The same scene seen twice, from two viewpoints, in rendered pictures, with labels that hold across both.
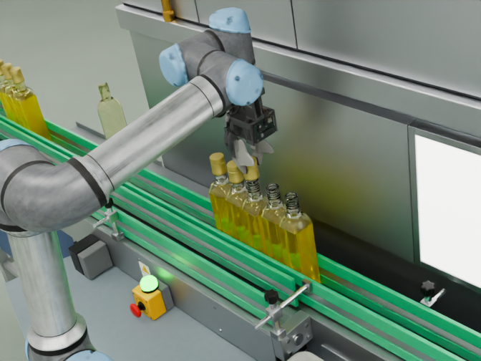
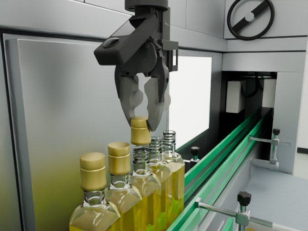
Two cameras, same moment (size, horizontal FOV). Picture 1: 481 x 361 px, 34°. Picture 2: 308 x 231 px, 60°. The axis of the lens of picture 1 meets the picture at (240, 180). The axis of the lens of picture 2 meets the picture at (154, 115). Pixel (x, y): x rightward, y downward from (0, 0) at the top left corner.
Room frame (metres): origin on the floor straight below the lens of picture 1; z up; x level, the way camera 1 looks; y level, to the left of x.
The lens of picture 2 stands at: (1.59, 0.39, 1.29)
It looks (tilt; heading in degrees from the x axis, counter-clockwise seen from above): 12 degrees down; 247
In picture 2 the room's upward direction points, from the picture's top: straight up
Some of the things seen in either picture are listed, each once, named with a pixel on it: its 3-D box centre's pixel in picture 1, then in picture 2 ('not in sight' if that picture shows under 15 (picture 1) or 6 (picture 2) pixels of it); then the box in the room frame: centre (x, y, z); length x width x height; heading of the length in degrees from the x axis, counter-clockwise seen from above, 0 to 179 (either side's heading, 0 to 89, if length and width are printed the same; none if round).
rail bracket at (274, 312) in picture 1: (282, 308); (231, 217); (1.22, -0.04, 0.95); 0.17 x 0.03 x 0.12; 128
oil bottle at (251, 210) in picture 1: (262, 234); (141, 226); (1.44, -0.03, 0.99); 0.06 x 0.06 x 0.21; 37
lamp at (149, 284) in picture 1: (148, 283); not in sight; (1.53, 0.28, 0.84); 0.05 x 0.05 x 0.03
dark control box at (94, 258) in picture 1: (90, 256); not in sight; (1.75, 0.45, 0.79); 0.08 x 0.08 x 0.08; 38
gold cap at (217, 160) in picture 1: (217, 163); (93, 171); (1.54, 0.04, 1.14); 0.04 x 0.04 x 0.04
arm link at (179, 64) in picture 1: (195, 61); not in sight; (1.36, 0.04, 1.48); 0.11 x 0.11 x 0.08; 32
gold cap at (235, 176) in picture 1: (235, 171); (118, 157); (1.49, 0.01, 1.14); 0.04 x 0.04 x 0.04
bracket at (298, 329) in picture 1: (293, 336); not in sight; (1.24, -0.05, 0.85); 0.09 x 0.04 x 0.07; 128
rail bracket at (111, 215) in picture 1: (105, 223); not in sight; (1.67, 0.37, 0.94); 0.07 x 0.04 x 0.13; 128
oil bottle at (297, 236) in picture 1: (299, 251); (168, 198); (1.35, -0.10, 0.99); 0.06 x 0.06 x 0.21; 37
